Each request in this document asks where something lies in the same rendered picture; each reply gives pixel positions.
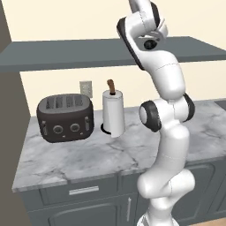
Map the silver cabinet door handle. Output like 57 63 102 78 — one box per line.
125 197 132 222

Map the taupe tall cabinet panel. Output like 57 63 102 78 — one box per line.
0 0 33 226

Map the dark brown four-slot toaster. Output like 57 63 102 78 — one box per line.
35 93 95 144

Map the brown-poled paper towel holder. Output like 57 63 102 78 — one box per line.
100 79 117 135

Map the grey wall cabinet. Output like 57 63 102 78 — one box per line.
0 35 226 73

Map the wide grey drawer front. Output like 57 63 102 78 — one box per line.
39 176 119 207

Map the pale grey wall outlet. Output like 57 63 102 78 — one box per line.
79 80 94 99

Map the grey base cabinet door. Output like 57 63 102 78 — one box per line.
26 192 139 226
171 162 218 226
210 160 226 214

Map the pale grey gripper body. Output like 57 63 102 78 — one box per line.
148 20 170 43

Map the silver drawer handle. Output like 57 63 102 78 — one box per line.
68 185 101 196

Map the narrow grey drawer front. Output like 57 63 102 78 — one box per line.
117 172 144 195

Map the white paper towel roll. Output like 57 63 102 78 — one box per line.
102 89 126 139

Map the dark grey sink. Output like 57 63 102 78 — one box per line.
214 100 226 111

